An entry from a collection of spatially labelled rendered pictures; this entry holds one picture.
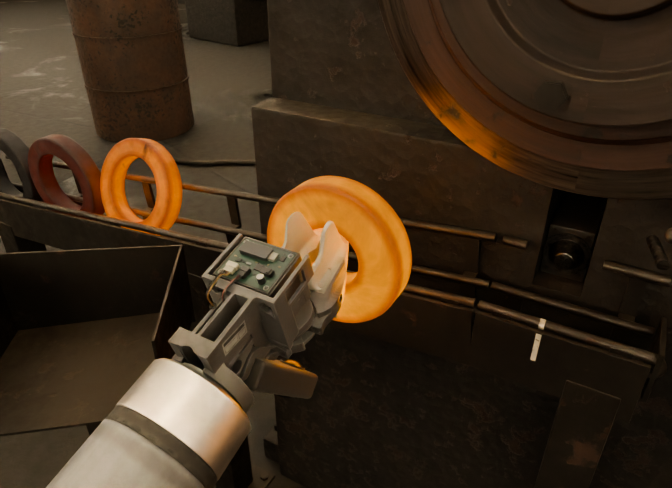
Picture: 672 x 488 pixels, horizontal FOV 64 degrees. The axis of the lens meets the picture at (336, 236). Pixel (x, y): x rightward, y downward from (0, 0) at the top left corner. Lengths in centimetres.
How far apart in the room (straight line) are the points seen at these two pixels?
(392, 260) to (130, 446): 27
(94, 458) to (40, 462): 117
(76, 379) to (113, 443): 42
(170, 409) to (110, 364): 42
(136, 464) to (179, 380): 6
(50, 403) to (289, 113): 50
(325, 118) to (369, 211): 32
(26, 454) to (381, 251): 124
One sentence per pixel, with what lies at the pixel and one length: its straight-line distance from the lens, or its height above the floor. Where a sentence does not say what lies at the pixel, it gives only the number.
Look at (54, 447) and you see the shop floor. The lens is 158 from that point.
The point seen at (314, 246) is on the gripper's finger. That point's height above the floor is 84.
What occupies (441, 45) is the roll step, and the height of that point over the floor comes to 101.
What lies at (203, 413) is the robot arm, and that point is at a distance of 39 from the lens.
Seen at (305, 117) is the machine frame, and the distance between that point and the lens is 80.
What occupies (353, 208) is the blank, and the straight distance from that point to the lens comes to 50.
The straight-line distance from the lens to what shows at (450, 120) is 60.
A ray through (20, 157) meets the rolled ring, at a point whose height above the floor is 71.
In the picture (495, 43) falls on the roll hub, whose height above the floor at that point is 103.
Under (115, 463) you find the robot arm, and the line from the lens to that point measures 39.
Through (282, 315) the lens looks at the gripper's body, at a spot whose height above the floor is 85.
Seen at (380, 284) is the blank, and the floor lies 81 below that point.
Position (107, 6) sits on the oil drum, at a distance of 320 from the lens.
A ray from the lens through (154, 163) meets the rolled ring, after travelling 100.
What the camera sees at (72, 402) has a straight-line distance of 78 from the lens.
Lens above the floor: 112
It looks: 30 degrees down
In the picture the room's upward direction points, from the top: straight up
